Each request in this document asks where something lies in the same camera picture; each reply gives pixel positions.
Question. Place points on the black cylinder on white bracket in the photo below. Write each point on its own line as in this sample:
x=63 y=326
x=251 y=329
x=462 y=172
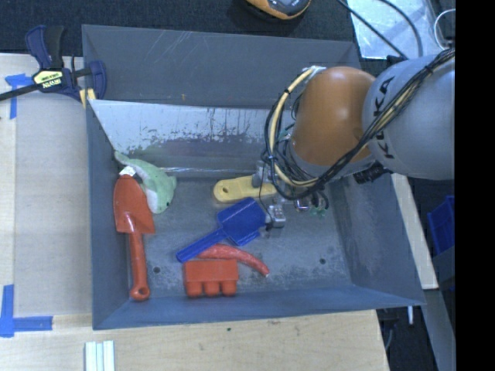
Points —
x=368 y=174

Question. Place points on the red toy chili pepper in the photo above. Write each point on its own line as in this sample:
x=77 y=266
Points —
x=232 y=252

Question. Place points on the red toy building block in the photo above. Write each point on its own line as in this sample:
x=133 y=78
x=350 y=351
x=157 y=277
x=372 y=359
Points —
x=210 y=274

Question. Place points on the grey metal bin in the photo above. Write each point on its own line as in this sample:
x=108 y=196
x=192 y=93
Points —
x=216 y=68

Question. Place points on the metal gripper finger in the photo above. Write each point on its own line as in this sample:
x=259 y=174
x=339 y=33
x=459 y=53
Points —
x=260 y=174
x=277 y=217

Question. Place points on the green plush toy animal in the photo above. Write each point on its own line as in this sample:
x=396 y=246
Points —
x=156 y=184

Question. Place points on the blue toy scoop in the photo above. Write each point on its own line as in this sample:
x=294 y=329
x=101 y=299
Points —
x=241 y=218

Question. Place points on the red toy shovel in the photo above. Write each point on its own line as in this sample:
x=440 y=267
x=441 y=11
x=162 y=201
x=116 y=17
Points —
x=133 y=211

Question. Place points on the yellow toy tool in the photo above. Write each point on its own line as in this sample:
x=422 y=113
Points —
x=232 y=189

